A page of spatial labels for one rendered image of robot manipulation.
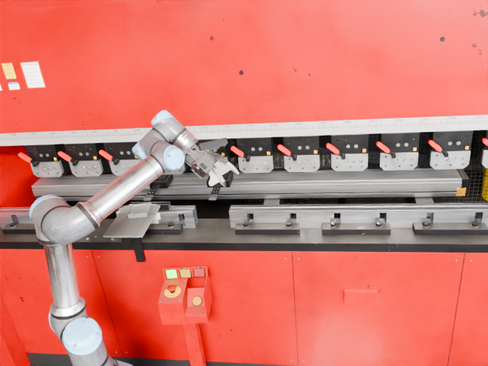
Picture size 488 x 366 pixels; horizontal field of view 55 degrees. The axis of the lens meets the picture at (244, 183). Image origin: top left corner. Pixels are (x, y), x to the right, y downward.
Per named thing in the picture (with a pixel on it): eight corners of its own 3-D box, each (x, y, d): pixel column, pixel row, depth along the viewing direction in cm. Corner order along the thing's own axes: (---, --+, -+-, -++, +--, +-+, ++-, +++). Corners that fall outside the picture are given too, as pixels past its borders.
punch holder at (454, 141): (429, 169, 192) (433, 131, 185) (425, 160, 200) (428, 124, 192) (468, 168, 190) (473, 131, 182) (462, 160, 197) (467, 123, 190)
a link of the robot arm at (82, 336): (79, 378, 151) (68, 348, 145) (64, 355, 160) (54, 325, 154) (113, 358, 157) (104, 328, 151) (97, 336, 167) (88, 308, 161)
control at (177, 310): (162, 324, 199) (154, 292, 191) (168, 299, 213) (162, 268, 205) (208, 323, 197) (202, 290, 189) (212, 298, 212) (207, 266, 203)
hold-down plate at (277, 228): (234, 234, 217) (234, 229, 216) (237, 228, 222) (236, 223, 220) (299, 234, 212) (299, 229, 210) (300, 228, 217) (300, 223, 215)
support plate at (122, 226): (103, 237, 204) (102, 235, 203) (125, 207, 227) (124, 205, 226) (141, 237, 201) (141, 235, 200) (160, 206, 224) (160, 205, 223)
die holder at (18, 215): (1, 228, 243) (-6, 213, 238) (7, 221, 248) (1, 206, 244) (89, 228, 234) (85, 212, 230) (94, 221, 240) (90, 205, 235)
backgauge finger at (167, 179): (136, 202, 230) (133, 194, 228) (152, 179, 253) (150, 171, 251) (159, 202, 228) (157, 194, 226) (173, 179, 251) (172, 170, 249)
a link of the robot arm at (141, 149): (141, 155, 154) (164, 132, 157) (126, 146, 162) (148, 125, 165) (155, 170, 159) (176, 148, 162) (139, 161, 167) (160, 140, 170)
